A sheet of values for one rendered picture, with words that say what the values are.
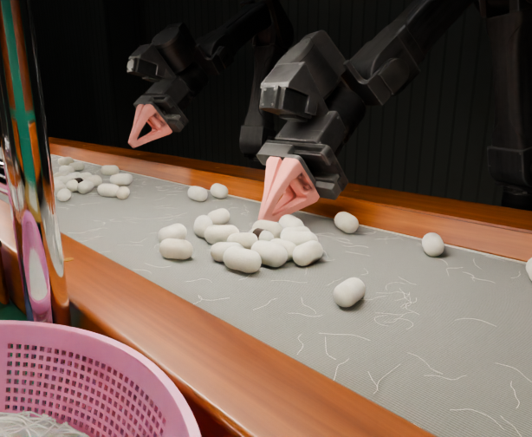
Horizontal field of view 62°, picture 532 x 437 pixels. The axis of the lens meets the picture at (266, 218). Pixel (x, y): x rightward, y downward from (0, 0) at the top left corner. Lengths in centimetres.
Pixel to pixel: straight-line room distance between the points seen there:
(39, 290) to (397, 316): 23
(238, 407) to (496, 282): 28
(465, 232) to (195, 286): 29
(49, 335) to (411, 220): 40
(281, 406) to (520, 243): 35
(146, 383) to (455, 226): 38
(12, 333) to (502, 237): 43
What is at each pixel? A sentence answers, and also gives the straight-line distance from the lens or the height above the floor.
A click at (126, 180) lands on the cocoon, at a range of 82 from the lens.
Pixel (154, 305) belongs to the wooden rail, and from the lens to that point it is 29.
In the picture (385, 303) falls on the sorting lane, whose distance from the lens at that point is 35.
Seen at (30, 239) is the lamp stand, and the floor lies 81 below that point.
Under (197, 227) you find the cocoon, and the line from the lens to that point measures 49.
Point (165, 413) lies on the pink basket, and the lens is 20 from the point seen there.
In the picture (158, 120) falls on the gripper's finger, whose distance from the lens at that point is 86.
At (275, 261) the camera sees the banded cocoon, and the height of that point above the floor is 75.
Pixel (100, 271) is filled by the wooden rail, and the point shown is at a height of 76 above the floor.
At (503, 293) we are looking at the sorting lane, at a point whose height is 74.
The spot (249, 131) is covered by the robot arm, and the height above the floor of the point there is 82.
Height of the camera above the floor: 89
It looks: 15 degrees down
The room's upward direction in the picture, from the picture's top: straight up
